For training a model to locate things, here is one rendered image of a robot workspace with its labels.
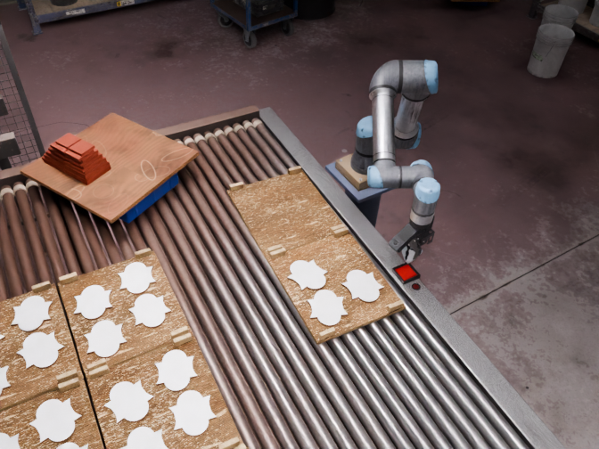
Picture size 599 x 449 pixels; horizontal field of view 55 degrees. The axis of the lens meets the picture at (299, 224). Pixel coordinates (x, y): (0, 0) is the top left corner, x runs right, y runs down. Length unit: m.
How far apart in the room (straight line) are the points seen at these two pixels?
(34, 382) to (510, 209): 3.03
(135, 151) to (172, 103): 2.22
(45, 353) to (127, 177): 0.76
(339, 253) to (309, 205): 0.28
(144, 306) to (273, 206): 0.67
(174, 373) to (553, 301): 2.33
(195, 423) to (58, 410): 0.40
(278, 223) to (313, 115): 2.35
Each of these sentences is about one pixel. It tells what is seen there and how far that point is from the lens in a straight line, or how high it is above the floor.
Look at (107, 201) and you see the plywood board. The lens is 2.30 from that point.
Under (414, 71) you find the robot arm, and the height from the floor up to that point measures 1.52.
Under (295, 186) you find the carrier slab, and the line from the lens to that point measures 2.44.
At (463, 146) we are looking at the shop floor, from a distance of 4.45.
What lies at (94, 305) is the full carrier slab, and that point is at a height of 0.95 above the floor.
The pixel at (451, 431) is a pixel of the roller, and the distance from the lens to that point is 1.87.
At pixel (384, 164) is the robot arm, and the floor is 1.34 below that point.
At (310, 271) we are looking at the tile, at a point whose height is 0.95.
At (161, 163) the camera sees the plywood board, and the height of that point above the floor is 1.04.
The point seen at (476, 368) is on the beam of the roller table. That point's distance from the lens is 2.01.
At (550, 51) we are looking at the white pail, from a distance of 5.44.
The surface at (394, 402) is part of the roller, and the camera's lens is 1.87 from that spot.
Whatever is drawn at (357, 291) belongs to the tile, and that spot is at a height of 0.95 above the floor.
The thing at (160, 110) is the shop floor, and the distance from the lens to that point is 4.65.
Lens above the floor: 2.54
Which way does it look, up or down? 45 degrees down
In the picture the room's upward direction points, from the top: 3 degrees clockwise
